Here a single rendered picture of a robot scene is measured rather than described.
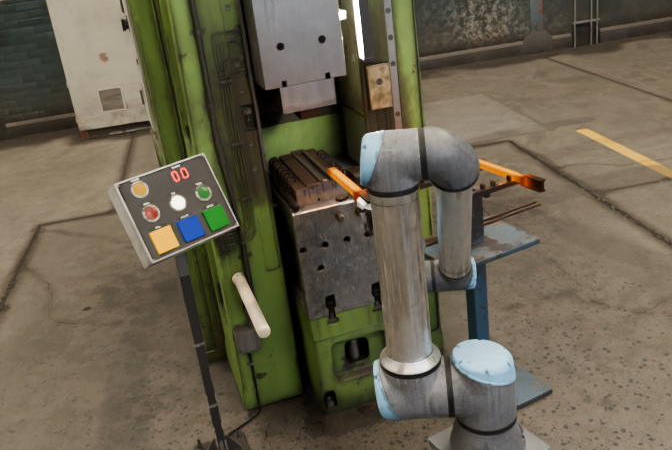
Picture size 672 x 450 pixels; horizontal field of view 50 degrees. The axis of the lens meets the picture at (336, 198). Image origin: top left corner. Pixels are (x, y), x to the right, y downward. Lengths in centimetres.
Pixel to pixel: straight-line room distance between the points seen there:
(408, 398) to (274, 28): 133
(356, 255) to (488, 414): 110
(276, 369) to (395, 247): 160
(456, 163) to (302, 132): 163
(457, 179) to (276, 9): 115
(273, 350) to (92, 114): 537
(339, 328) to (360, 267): 26
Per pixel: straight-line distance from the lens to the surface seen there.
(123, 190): 238
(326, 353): 293
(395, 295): 168
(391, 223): 160
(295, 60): 256
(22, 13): 867
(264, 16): 252
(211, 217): 245
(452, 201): 169
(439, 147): 155
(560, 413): 307
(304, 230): 266
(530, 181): 267
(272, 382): 316
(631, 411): 312
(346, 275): 279
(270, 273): 292
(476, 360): 182
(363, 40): 274
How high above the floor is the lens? 190
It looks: 21 degrees down
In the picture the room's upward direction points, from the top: 7 degrees counter-clockwise
